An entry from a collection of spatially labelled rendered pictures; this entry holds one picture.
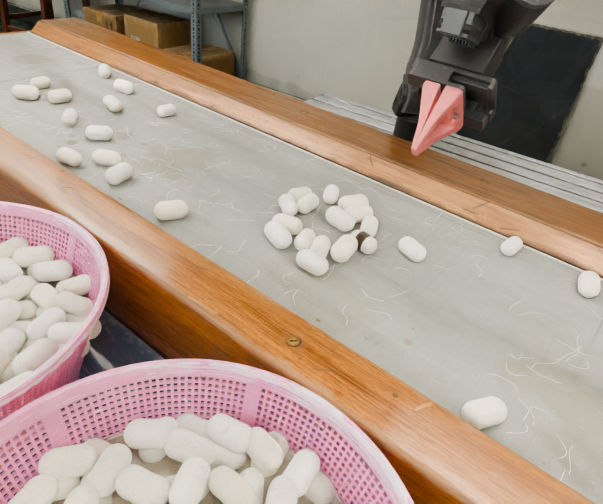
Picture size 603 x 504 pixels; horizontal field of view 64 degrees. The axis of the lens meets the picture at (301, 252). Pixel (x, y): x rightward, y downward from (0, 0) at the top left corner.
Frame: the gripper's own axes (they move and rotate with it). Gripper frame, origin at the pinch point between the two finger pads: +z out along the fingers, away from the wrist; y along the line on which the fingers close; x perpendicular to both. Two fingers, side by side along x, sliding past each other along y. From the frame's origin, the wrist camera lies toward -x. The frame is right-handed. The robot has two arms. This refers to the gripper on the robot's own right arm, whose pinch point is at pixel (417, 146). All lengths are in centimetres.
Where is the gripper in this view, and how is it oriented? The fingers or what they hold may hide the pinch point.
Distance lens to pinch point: 59.4
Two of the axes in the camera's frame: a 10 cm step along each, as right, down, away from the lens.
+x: 3.1, 3.6, 8.8
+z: -5.4, 8.3, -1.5
